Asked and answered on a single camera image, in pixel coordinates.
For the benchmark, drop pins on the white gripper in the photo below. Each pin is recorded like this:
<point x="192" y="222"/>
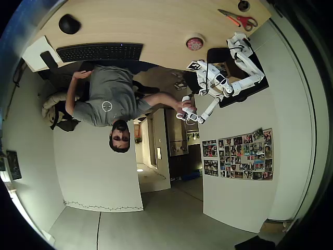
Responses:
<point x="200" y="70"/>

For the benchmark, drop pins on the white leader arm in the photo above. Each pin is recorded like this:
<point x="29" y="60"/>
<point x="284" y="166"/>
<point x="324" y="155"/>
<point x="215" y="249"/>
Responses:
<point x="209" y="109"/>

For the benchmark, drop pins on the person's left forearm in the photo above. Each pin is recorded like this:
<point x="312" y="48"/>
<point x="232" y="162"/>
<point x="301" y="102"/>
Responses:
<point x="70" y="95"/>

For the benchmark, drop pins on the person's right forearm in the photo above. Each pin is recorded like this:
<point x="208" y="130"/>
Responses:
<point x="164" y="98"/>

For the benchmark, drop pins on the person's right hand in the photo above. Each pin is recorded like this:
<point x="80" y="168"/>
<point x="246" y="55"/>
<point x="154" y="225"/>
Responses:
<point x="182" y="105"/>

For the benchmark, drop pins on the person's left hand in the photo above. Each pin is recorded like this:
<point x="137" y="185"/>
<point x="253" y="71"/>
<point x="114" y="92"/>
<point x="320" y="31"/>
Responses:
<point x="81" y="75"/>

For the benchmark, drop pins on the black white marker tag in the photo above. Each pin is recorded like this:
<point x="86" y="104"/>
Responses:
<point x="193" y="65"/>

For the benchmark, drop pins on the steel refrigerator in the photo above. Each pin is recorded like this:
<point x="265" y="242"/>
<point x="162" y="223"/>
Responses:
<point x="179" y="135"/>

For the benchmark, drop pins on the small photo collage poster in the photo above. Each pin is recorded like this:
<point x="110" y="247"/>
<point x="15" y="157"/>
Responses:
<point x="209" y="148"/>
<point x="211" y="168"/>

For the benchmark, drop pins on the person's grey t-shirt torso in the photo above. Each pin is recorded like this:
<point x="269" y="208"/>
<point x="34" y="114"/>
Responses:
<point x="110" y="93"/>

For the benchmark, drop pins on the large photo collage poster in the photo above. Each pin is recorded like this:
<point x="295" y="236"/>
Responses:
<point x="245" y="155"/>

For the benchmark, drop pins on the black keyboard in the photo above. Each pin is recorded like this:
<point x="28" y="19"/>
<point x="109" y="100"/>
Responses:
<point x="100" y="52"/>

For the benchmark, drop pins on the blue crate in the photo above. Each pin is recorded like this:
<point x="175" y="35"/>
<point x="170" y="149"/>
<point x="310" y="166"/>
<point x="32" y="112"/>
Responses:
<point x="191" y="175"/>

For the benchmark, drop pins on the person's bearded head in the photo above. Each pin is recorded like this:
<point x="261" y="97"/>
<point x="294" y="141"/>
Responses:
<point x="119" y="138"/>

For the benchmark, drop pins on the black computer mouse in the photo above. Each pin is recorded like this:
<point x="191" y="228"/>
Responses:
<point x="69" y="24"/>

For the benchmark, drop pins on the black bag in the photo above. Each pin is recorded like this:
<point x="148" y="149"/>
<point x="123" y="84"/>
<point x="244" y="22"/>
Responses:
<point x="66" y="123"/>

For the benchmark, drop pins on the beige plush blanket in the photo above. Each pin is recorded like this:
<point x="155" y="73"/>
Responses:
<point x="53" y="101"/>

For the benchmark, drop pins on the black phone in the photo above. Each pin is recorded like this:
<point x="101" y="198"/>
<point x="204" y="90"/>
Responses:
<point x="49" y="60"/>

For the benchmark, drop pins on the white paper sheet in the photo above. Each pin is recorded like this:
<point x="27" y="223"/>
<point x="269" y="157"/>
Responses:
<point x="33" y="53"/>

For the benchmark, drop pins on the cardboard box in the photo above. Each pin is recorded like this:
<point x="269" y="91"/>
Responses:
<point x="275" y="226"/>

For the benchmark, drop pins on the dark framed picture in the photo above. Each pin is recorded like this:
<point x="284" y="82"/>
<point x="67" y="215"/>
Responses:
<point x="14" y="165"/>

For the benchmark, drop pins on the small white camera module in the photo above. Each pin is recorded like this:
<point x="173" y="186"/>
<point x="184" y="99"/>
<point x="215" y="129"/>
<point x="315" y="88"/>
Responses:
<point x="203" y="92"/>

